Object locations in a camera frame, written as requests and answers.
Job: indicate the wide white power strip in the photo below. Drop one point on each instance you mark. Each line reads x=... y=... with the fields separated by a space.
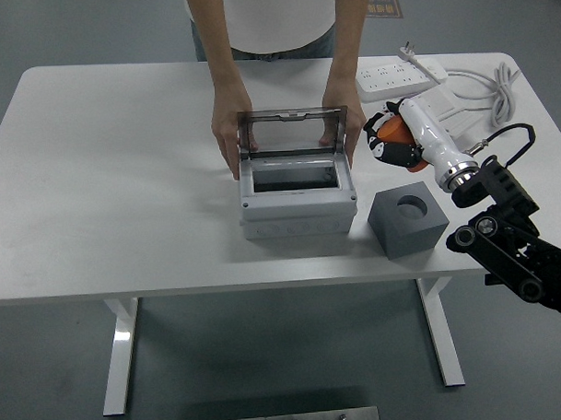
x=386 y=79

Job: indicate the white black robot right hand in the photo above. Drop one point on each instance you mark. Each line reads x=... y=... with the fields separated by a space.
x=432 y=135

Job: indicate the narrow white power strip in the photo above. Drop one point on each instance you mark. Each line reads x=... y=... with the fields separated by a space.
x=432 y=68

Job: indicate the person's left forearm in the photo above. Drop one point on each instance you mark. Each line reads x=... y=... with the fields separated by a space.
x=348 y=37

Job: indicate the white table leg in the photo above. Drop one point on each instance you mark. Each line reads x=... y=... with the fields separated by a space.
x=122 y=354
x=444 y=338

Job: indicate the person's torso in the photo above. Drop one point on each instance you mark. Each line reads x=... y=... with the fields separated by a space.
x=278 y=16

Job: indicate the white flat plates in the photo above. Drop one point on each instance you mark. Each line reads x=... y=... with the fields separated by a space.
x=442 y=100

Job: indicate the brown floor sign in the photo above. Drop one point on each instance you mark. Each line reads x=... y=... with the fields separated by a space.
x=386 y=8

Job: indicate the person's right forearm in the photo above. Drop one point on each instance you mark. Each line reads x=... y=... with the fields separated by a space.
x=219 y=41

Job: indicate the smoky transparent box lid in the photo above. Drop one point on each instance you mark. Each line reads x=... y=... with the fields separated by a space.
x=295 y=113

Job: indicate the person's left hand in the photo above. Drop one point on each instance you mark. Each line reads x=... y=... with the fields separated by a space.
x=355 y=115

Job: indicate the person's right hand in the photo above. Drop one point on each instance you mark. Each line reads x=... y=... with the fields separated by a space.
x=226 y=119

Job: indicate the grey plastic electrical box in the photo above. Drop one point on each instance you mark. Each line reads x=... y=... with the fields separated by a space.
x=299 y=214

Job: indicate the grey block with round hole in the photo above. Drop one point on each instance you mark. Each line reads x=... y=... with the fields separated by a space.
x=401 y=238

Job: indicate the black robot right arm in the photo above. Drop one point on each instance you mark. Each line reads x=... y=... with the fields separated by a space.
x=505 y=188

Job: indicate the orange cylindrical battery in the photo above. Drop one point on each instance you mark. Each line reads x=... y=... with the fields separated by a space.
x=393 y=132

